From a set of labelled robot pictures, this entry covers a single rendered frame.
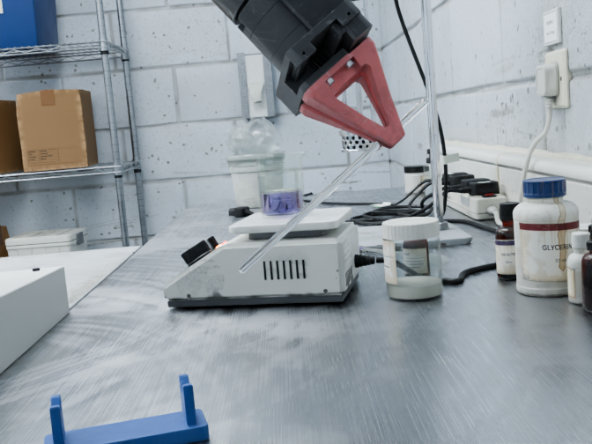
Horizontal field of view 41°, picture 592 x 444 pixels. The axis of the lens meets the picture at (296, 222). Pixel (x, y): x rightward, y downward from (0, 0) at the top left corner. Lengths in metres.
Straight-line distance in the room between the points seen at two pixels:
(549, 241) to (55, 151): 2.37
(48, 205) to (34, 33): 0.73
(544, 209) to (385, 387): 0.30
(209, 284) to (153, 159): 2.44
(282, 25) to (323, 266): 0.30
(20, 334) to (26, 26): 2.34
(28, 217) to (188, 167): 0.68
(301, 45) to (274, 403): 0.25
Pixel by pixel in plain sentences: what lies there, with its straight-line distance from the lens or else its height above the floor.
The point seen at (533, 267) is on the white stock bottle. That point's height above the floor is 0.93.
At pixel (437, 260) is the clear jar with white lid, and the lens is 0.83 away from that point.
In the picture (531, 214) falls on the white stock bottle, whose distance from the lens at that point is 0.81.
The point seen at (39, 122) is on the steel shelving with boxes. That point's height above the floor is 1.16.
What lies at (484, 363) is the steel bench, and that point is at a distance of 0.63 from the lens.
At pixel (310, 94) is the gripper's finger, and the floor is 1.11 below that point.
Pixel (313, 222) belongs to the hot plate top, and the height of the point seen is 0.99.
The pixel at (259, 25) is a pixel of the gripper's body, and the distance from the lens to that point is 0.62.
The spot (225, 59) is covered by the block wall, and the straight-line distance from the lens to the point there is 3.26.
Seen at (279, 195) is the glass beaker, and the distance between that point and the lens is 0.87.
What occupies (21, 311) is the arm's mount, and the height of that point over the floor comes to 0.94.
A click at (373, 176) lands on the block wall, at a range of 3.27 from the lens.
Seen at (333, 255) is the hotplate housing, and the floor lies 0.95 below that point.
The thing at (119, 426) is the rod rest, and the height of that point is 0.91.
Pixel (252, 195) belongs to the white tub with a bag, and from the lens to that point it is 1.86.
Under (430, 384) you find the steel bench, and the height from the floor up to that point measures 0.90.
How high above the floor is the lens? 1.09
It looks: 7 degrees down
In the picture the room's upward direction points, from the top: 5 degrees counter-clockwise
